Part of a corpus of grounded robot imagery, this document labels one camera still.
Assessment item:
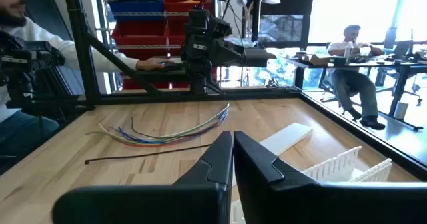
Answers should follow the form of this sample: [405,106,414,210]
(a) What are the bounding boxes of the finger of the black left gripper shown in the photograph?
[243,48,277,67]

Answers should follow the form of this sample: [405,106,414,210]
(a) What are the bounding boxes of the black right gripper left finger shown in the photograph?
[52,130,234,224]

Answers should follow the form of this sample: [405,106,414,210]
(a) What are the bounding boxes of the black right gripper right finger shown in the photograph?
[233,131,427,224]

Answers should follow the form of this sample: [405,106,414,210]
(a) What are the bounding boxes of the white slotted cable duct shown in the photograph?
[230,145,394,224]

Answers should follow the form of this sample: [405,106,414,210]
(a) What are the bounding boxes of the white duct cover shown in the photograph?
[258,122,314,157]

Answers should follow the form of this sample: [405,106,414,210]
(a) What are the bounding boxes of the black zip tie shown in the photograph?
[84,143,214,165]

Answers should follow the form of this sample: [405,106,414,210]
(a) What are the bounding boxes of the black wire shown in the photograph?
[131,112,230,141]

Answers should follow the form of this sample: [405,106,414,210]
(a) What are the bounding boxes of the thin wires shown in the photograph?
[109,110,230,145]

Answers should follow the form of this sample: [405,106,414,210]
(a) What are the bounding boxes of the brown cardboard box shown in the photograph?
[308,53,334,67]

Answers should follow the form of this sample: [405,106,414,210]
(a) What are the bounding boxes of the black monitor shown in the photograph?
[258,0,316,50]

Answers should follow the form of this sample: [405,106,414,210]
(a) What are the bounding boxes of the person's hand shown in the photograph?
[135,57,177,72]

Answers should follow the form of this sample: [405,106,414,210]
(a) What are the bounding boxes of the office chair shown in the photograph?
[318,67,363,105]

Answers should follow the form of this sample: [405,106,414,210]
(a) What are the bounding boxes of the clear plastic bottle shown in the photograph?
[343,41,354,63]

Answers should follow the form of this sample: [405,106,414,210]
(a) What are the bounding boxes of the person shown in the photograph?
[325,24,387,131]
[0,0,141,171]

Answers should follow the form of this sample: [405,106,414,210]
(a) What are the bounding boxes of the black office desk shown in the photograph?
[286,55,427,131]

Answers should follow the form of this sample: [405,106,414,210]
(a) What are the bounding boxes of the laptop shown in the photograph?
[383,27,415,60]

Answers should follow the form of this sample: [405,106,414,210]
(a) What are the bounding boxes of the black camera stand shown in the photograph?
[216,0,282,42]

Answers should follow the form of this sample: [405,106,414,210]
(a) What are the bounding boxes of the metal wire shelf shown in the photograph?
[95,0,222,91]

